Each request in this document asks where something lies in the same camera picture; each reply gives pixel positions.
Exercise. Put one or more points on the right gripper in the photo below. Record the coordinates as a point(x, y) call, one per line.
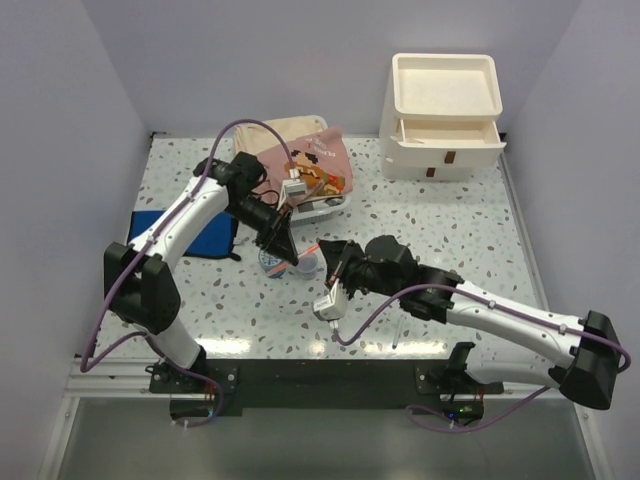
point(337, 253)

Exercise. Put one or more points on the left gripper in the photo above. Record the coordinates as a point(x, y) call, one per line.
point(277, 237)

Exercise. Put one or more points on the orange pen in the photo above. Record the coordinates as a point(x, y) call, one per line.
point(285, 264)

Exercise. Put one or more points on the white laundry basket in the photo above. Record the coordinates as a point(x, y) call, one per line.
point(315, 215)

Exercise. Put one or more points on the pink printed t-shirt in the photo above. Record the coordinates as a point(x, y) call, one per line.
point(323, 163)

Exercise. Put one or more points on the white slim pen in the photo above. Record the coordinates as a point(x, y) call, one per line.
point(398, 332)

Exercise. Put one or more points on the white drawer cabinet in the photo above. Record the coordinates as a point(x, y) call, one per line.
point(436, 103)

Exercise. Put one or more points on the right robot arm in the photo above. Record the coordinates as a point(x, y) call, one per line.
point(580, 356)

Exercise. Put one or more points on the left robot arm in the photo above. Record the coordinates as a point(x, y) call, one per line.
point(138, 276)

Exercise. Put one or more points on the blue round tin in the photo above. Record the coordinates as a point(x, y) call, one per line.
point(273, 266)

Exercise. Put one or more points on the clear plastic cup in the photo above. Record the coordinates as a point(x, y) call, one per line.
point(307, 266)

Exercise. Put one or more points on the blue cloth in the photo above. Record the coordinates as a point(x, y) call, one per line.
point(216, 241)

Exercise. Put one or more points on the aluminium rail frame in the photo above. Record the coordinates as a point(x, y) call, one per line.
point(386, 342)

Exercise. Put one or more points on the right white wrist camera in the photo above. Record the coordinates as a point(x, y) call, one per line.
point(333, 306)

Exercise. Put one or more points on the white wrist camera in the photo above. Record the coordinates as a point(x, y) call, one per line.
point(333, 306)
point(293, 190)

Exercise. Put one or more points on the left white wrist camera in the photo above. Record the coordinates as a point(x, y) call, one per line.
point(293, 190)

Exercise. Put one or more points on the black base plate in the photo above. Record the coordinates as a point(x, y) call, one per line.
point(320, 384)

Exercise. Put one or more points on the brown top drawer handle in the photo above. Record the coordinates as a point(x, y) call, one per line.
point(450, 157)

